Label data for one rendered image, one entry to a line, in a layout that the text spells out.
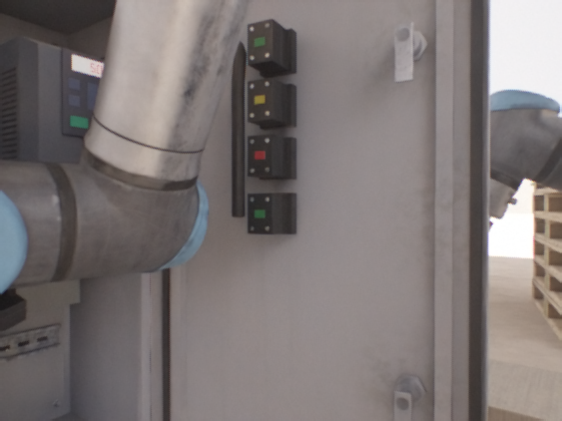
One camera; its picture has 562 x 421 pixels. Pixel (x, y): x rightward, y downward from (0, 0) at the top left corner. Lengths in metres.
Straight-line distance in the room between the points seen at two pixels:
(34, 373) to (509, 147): 0.73
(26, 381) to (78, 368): 0.07
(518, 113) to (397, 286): 0.30
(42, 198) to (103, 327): 0.40
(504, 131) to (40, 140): 0.55
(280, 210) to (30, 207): 0.23
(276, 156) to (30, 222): 0.23
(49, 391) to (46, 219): 0.48
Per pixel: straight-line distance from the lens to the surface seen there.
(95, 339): 0.71
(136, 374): 0.64
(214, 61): 0.30
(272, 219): 0.43
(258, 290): 0.51
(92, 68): 0.57
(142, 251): 0.35
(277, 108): 0.45
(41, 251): 0.32
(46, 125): 0.53
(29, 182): 0.32
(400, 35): 0.43
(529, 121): 0.63
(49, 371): 0.75
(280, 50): 0.47
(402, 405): 0.44
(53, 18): 0.74
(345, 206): 0.45
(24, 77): 0.56
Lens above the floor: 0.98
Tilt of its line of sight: 1 degrees down
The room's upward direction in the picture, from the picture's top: straight up
